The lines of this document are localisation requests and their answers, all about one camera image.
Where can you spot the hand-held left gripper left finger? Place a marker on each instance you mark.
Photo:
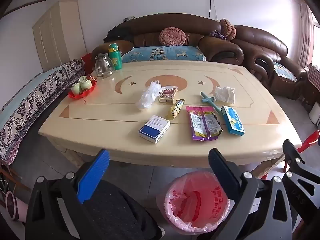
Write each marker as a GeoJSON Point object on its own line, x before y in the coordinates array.
{"type": "Point", "coordinates": [93, 177]}

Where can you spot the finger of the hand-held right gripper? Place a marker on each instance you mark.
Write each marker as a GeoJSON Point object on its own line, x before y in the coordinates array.
{"type": "Point", "coordinates": [293, 155]}

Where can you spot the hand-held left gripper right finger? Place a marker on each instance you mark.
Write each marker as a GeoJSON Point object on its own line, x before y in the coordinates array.
{"type": "Point", "coordinates": [225, 177]}

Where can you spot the trash bin with pink bag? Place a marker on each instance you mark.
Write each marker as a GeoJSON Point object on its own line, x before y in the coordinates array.
{"type": "Point", "coordinates": [195, 205]}

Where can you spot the teal cardboard box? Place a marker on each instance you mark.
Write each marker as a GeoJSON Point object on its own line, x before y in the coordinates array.
{"type": "Point", "coordinates": [233, 120]}

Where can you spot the purple snack wrapper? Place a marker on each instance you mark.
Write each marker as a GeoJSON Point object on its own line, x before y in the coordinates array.
{"type": "Point", "coordinates": [203, 122]}

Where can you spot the blue and white box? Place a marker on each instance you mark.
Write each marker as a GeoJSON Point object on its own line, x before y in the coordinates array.
{"type": "Point", "coordinates": [154, 129]}

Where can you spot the teal clay sword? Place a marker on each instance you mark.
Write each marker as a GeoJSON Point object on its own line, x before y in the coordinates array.
{"type": "Point", "coordinates": [211, 100]}

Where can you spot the yellow snack wrapper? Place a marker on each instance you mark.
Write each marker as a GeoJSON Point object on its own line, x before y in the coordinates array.
{"type": "Point", "coordinates": [177, 108]}

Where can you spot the white plastic bag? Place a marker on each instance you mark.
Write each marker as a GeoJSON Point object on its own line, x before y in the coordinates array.
{"type": "Point", "coordinates": [148, 96]}

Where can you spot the red stool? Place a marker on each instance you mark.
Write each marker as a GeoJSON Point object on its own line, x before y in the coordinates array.
{"type": "Point", "coordinates": [310, 140]}

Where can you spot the person's leg in dark pants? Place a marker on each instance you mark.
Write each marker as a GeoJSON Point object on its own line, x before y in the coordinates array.
{"type": "Point", "coordinates": [120, 210]}

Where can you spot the white appliance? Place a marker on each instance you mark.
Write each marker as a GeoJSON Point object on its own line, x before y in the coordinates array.
{"type": "Point", "coordinates": [314, 115]}

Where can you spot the checked cloth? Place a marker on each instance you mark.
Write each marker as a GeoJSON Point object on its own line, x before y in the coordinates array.
{"type": "Point", "coordinates": [315, 75]}

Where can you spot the crumpled white tissue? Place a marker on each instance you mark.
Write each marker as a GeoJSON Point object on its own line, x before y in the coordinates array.
{"type": "Point", "coordinates": [225, 94]}

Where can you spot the red tray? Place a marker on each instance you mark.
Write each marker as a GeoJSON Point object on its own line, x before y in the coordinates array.
{"type": "Point", "coordinates": [82, 94]}

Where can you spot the blue armchair seat cover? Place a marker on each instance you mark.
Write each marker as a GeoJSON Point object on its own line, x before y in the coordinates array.
{"type": "Point", "coordinates": [285, 71]}

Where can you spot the pink round object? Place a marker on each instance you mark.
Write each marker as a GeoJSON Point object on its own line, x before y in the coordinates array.
{"type": "Point", "coordinates": [13, 205]}

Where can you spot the green tea cup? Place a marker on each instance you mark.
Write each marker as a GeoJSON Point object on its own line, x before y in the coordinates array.
{"type": "Point", "coordinates": [85, 83]}
{"type": "Point", "coordinates": [76, 88]}

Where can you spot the brown cigarette box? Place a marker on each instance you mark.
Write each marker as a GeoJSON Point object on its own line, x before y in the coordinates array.
{"type": "Point", "coordinates": [168, 96]}

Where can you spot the glass pitcher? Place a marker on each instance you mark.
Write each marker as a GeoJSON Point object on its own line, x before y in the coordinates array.
{"type": "Point", "coordinates": [103, 66]}

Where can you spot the red bag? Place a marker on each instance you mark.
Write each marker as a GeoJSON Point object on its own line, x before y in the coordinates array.
{"type": "Point", "coordinates": [87, 61]}

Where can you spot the brown leather armchair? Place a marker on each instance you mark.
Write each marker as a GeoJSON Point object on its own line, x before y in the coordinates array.
{"type": "Point", "coordinates": [262, 42]}

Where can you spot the green water bottle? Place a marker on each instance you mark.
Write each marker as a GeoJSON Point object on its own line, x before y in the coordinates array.
{"type": "Point", "coordinates": [115, 57]}

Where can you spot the pink curtain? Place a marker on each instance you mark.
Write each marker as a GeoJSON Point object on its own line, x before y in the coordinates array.
{"type": "Point", "coordinates": [306, 30]}

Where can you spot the blue printed seat cover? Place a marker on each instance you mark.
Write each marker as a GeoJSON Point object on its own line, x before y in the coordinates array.
{"type": "Point", "coordinates": [162, 53]}

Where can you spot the pink round cushion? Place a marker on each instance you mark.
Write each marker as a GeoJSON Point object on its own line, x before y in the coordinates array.
{"type": "Point", "coordinates": [227, 28]}
{"type": "Point", "coordinates": [172, 36]}

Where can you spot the purple knitted item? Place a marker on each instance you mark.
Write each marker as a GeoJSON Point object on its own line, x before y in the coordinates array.
{"type": "Point", "coordinates": [217, 34]}

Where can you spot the black clothing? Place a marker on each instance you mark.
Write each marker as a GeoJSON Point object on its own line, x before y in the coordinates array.
{"type": "Point", "coordinates": [117, 33]}

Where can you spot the cream cabinet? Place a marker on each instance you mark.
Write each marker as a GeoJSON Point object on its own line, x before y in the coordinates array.
{"type": "Point", "coordinates": [57, 35]}

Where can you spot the brown leather sofa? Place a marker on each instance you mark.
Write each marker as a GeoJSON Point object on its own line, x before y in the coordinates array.
{"type": "Point", "coordinates": [175, 22]}

